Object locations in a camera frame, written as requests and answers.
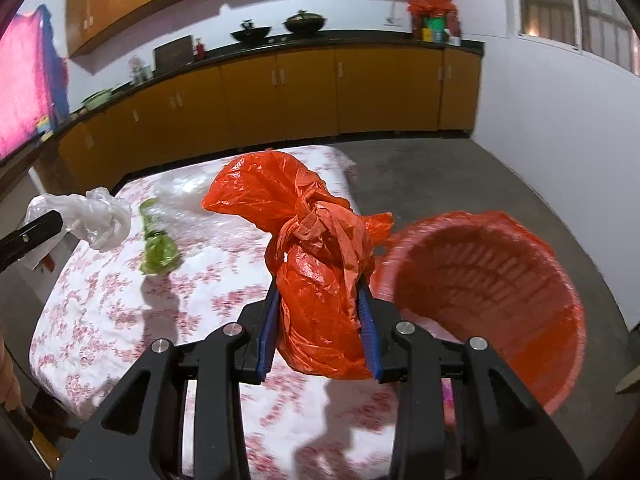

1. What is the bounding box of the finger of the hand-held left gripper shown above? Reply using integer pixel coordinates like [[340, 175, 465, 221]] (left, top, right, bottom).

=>
[[0, 210, 66, 273]]

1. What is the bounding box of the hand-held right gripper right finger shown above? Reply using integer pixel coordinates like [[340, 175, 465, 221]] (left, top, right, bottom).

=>
[[356, 282, 586, 480]]

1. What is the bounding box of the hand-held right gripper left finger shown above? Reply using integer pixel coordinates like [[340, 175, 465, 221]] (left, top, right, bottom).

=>
[[55, 280, 281, 480]]

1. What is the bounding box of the white plastic bag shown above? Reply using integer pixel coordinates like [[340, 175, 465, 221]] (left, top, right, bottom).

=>
[[25, 187, 133, 253]]

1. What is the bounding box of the red plastic basket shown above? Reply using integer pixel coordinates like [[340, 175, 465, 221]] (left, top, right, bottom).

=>
[[372, 210, 586, 416]]

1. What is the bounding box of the table with floral cloth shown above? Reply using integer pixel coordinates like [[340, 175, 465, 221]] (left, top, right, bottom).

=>
[[30, 145, 401, 480]]

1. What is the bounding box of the green plastic bag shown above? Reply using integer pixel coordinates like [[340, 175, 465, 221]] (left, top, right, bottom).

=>
[[139, 198, 181, 276]]

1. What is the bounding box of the green basin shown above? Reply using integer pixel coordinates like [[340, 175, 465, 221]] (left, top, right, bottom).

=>
[[81, 89, 115, 111]]

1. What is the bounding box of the clear plastic bag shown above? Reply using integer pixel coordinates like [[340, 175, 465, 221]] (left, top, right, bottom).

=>
[[152, 172, 221, 221]]

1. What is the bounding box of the dark cutting board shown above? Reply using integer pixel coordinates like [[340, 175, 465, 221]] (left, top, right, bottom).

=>
[[153, 35, 195, 72]]

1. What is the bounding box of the white wooden furniture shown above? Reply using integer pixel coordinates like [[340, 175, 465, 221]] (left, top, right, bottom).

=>
[[615, 360, 640, 396]]

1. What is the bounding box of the black wok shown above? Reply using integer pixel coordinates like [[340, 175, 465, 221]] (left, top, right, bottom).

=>
[[230, 21, 273, 45]]

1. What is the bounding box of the dark pot with lid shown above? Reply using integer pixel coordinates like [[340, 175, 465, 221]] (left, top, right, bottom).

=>
[[282, 9, 328, 37]]

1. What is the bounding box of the red bag on canisters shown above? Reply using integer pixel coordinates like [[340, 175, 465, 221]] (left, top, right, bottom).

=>
[[406, 0, 458, 21]]

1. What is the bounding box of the barred window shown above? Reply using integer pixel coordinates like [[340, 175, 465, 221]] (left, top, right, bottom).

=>
[[515, 0, 640, 73]]

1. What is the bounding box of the pink blue wall hanging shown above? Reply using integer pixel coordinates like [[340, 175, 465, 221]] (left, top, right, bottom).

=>
[[0, 4, 71, 161]]

